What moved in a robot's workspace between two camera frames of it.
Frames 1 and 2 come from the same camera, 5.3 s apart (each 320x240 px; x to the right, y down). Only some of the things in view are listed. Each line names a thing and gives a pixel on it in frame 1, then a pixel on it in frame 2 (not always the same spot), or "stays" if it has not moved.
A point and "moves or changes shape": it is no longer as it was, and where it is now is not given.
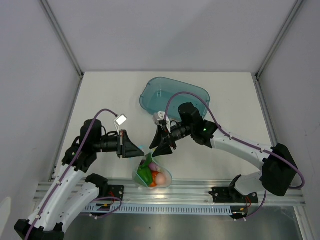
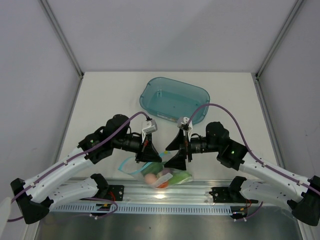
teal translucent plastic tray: (161, 94) stays
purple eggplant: (154, 166) to (166, 170)
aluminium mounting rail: (188, 193) stays
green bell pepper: (145, 173) to (179, 176)
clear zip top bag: (149, 174) moves or changes shape
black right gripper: (164, 148) to (178, 161)
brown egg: (160, 179) to (150, 178)
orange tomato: (154, 183) to (164, 185)
